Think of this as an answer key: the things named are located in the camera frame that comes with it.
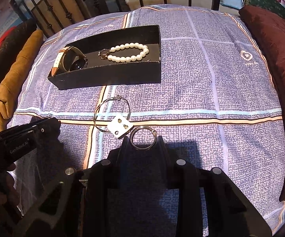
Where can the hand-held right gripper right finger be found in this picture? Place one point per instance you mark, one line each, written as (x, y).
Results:
(161, 148)

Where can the black rectangular jewelry box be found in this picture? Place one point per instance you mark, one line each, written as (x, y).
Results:
(122, 71)

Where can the small gold earrings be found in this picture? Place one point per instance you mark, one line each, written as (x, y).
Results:
(103, 54)

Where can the hoop earrings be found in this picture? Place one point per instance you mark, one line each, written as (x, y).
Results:
(121, 127)

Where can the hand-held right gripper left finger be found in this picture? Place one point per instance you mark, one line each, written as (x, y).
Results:
(125, 148)

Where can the maroon quilt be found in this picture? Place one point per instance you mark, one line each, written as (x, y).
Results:
(280, 66)

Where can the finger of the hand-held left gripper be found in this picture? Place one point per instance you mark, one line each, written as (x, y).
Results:
(47, 129)

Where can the wooden slat board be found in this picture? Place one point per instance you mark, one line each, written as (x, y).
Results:
(42, 12)

